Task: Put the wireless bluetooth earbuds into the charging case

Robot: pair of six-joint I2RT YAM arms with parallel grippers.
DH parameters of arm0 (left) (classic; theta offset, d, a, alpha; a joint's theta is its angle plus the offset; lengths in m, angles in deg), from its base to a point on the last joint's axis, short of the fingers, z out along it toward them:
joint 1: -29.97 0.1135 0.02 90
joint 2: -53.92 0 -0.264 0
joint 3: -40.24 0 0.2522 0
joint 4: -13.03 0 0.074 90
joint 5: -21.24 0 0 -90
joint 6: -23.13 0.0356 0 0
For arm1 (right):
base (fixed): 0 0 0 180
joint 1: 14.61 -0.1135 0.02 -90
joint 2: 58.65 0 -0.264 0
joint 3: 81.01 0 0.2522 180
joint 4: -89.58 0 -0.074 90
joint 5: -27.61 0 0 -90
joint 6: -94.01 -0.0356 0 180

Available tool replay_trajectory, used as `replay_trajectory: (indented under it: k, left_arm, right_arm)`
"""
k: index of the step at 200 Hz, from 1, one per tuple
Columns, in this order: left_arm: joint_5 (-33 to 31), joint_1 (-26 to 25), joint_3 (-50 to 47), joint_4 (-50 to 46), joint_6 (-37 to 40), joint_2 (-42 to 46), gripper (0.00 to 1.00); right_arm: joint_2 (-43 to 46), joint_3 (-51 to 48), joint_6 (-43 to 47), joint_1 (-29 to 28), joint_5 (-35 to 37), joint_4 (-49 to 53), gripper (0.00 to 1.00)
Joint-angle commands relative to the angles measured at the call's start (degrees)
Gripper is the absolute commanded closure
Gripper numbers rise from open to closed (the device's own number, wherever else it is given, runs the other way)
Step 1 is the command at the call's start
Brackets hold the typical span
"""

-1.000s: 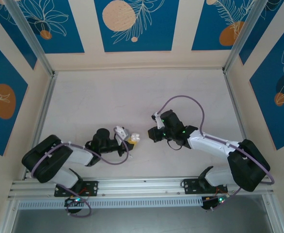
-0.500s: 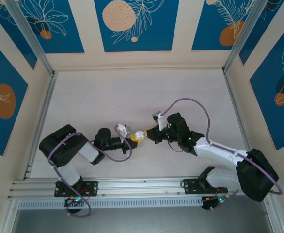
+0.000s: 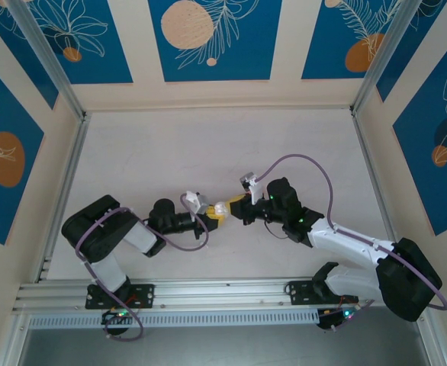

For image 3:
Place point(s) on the white round charging case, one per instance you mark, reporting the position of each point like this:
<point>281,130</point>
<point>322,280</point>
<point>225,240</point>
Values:
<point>220,208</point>

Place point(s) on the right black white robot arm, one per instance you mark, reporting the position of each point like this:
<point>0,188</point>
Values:
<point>345,244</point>

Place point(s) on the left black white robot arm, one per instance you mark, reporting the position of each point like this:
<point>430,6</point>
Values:
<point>101,228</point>

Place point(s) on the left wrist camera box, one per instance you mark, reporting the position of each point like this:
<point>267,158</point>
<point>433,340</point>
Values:
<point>198,202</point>

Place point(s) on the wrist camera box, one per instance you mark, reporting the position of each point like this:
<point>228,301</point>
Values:
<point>254,188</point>
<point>198,202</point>

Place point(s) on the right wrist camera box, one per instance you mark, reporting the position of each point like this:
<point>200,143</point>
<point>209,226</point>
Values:
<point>254,188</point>

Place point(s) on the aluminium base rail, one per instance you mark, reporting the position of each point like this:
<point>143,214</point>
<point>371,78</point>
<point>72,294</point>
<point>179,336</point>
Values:
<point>227,293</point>

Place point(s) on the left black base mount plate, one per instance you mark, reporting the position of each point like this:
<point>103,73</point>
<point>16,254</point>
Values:
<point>145,295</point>

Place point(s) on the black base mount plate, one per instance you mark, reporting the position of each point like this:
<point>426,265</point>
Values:
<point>300,293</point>
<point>145,295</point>

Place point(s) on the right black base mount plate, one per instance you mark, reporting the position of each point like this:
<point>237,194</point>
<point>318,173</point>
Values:
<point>300,293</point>

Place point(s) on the aluminium side rail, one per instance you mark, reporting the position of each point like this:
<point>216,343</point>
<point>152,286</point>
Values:
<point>364,152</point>
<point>71,164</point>

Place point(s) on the aluminium corner post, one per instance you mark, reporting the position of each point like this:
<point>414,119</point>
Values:
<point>383,61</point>
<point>55,72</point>

